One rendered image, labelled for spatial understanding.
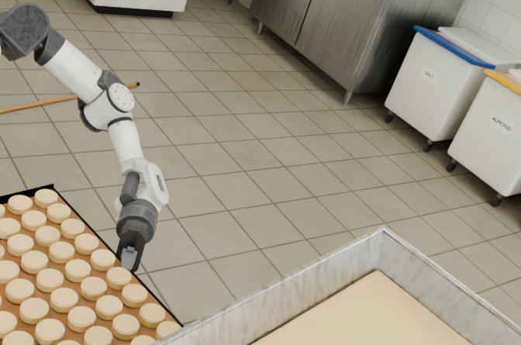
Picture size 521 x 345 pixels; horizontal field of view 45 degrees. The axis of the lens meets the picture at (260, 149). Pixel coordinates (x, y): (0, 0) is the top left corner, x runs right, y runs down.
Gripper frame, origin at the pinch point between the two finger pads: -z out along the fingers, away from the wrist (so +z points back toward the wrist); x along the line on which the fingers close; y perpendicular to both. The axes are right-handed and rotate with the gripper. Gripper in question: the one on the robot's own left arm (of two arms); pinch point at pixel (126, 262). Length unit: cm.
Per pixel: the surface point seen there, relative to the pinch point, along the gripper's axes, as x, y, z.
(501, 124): -40, 205, 246
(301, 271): 42, 22, -41
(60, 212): 1.7, -16.7, 9.1
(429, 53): -28, 165, 306
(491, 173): -70, 211, 238
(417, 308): 37, 42, -37
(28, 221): 1.8, -22.2, 3.6
